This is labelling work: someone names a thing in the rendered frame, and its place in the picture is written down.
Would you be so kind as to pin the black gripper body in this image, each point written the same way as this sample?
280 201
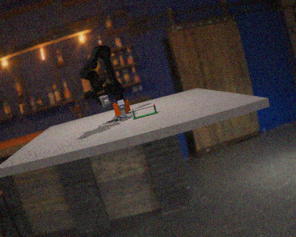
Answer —
98 89

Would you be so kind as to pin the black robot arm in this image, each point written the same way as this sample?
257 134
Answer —
104 52

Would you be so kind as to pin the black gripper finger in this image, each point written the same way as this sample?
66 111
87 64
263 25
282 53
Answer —
107 91
96 98

